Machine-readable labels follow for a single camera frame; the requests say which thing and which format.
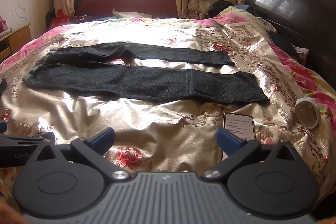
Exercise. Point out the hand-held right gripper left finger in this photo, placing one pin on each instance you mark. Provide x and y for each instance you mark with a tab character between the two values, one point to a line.
106	136

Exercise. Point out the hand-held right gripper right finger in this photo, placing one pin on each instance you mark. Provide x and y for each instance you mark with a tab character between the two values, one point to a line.
227	140

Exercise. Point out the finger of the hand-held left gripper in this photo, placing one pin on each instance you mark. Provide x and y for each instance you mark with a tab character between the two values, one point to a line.
23	140

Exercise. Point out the dark grey pants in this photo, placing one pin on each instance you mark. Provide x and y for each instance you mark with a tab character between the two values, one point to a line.
147	82

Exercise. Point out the smartphone with lit screen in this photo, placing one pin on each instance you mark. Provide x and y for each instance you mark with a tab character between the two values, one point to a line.
237	124

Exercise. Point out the floral satin bedspread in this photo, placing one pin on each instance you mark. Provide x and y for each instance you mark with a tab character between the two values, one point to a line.
157	121

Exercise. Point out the wooden cabinet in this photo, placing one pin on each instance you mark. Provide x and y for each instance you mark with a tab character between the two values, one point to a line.
18	39

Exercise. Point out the dark flat tablet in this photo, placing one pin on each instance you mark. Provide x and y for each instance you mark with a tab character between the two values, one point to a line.
279	41

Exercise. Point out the pale crumpled cloth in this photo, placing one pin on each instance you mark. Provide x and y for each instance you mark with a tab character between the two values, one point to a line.
302	52

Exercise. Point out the pink plastic bag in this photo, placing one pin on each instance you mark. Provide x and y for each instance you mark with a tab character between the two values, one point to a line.
2	23

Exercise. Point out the red bag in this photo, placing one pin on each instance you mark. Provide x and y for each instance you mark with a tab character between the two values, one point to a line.
59	18

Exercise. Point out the black clothing pile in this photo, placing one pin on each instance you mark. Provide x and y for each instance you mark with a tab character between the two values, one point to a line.
223	6

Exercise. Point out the blue cloth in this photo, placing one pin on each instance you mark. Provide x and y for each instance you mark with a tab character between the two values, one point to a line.
244	7

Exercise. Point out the pale yellow cloth pile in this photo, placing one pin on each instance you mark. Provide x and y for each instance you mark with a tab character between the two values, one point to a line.
203	7

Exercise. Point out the maroon padded bench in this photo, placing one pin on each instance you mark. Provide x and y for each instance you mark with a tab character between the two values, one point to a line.
126	2

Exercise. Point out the dark wooden headboard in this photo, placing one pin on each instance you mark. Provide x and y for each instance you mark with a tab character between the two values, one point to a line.
315	16

